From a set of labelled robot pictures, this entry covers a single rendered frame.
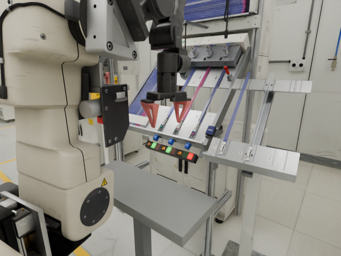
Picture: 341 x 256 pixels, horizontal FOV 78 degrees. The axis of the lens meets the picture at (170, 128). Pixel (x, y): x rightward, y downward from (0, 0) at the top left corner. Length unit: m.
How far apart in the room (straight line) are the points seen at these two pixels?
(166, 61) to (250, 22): 0.94
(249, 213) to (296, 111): 1.88
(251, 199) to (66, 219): 0.87
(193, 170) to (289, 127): 1.68
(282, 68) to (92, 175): 2.59
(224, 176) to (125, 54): 1.16
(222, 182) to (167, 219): 0.78
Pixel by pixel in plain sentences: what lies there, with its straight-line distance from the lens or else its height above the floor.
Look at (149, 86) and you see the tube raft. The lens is 1.56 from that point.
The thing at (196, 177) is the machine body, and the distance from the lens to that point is 1.58.
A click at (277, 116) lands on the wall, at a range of 2.95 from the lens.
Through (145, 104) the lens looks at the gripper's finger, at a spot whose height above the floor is 0.99.
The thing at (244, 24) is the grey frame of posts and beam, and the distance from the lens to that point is 1.47.
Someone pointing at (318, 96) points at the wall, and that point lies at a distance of 2.86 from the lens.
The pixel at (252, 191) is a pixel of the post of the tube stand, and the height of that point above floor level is 0.50.
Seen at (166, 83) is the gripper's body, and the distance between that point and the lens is 0.59.
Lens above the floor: 1.09
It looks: 16 degrees down
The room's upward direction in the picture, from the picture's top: straight up
